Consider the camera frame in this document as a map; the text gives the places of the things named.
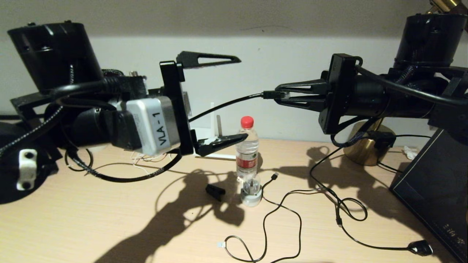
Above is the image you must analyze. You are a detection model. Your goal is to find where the black ethernet cable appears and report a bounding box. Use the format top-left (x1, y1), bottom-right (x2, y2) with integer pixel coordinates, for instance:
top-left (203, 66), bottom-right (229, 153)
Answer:
top-left (65, 91), bottom-right (290, 172)

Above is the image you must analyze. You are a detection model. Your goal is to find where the white router with antennas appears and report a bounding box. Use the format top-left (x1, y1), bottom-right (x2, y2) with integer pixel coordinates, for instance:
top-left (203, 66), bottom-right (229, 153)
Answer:
top-left (188, 102), bottom-right (237, 160)

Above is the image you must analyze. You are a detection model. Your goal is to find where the red-capped clear water bottle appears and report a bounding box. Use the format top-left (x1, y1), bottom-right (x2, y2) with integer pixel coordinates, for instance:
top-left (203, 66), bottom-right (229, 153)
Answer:
top-left (236, 117), bottom-right (259, 180)

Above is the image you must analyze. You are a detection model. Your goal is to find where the small black clip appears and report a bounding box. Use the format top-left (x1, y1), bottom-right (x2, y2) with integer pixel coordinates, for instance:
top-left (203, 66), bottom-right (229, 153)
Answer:
top-left (205, 184), bottom-right (226, 202)

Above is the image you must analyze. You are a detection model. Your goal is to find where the glass bulb on white base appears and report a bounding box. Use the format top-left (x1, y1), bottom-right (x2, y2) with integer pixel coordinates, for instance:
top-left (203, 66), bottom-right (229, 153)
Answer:
top-left (240, 174), bottom-right (263, 207)

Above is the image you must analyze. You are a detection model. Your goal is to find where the gold desk lamp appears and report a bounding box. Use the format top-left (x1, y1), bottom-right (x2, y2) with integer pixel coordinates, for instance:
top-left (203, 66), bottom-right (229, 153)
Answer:
top-left (344, 0), bottom-right (468, 167)

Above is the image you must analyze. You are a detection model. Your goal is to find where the dark box with gold trim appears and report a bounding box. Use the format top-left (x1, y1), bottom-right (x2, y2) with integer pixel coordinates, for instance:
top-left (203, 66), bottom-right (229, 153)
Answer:
top-left (389, 128), bottom-right (468, 263)

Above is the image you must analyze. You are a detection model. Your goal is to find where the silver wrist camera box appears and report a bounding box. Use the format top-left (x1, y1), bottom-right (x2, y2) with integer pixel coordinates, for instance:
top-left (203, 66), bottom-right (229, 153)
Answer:
top-left (124, 96), bottom-right (183, 157)

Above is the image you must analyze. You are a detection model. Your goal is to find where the black USB charging cable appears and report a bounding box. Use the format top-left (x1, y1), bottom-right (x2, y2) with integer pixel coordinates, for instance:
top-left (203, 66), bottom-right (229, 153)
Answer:
top-left (261, 173), bottom-right (302, 263)

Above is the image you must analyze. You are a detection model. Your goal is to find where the black plug adapter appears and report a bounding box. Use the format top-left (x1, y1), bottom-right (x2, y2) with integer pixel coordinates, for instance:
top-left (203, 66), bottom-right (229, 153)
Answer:
top-left (367, 131), bottom-right (397, 150)

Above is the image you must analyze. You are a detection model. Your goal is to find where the thin white adapter cable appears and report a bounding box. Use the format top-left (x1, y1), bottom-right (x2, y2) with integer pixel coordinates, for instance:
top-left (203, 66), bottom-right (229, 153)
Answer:
top-left (130, 152), bottom-right (172, 176)

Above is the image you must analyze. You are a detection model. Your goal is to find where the black white-tipped thin cable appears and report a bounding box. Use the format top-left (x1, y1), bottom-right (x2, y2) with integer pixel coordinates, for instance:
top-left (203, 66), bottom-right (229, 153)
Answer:
top-left (218, 187), bottom-right (344, 263)

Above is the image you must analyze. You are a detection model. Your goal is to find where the black lamp power cord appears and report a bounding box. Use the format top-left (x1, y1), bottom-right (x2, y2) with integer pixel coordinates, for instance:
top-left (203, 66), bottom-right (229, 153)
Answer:
top-left (310, 136), bottom-right (434, 256)

